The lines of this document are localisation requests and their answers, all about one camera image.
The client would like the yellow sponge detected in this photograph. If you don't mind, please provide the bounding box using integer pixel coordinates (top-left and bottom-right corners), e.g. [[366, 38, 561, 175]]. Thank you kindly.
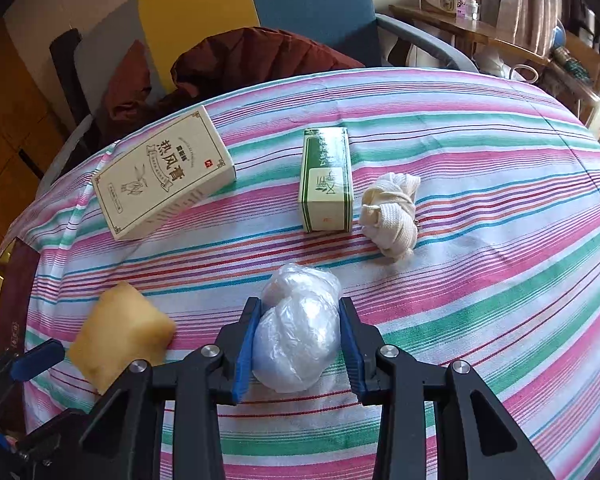
[[68, 282, 176, 394]]

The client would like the white plastic bag ball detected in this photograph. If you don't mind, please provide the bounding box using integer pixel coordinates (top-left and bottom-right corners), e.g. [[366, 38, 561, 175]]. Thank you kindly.
[[252, 263, 342, 393]]

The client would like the cream knotted cloth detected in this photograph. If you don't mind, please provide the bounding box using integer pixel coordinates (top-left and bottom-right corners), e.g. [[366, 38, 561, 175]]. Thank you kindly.
[[358, 172, 420, 260]]

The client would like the beige ointment box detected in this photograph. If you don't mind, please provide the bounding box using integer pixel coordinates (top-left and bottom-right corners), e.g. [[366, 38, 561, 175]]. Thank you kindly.
[[93, 106, 236, 240]]

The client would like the green medicine box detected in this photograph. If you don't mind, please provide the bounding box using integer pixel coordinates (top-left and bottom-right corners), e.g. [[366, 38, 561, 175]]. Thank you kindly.
[[298, 127, 354, 233]]

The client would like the striped bed sheet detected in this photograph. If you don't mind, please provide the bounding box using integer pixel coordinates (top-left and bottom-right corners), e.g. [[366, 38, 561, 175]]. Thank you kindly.
[[7, 68, 600, 479]]

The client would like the wooden wardrobe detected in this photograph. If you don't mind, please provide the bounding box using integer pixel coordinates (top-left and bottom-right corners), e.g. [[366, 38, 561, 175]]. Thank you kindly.
[[0, 20, 68, 247]]

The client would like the dark red jacket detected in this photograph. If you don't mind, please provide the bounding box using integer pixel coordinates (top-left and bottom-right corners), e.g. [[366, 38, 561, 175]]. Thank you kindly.
[[96, 27, 363, 144]]

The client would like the wooden shelf unit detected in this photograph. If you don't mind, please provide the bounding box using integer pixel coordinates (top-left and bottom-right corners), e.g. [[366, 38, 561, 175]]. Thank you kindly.
[[539, 0, 600, 140]]

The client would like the wooden desk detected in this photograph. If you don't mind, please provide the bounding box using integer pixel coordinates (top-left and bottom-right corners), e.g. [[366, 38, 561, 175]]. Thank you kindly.
[[389, 4, 550, 66]]

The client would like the patterned curtain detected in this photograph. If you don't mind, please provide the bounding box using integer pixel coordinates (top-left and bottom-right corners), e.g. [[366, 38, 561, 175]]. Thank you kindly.
[[480, 0, 562, 56]]

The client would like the multicolour armchair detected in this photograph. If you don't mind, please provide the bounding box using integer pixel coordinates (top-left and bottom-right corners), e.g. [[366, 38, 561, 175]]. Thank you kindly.
[[38, 0, 476, 194]]

